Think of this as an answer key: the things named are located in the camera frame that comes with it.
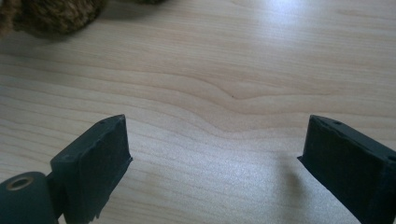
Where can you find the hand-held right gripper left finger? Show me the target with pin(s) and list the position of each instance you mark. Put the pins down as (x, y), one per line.
(90, 168)

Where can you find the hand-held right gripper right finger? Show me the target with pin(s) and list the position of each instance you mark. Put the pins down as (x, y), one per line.
(351, 168)

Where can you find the brown plush toy dog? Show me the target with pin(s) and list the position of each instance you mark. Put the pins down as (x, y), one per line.
(56, 15)

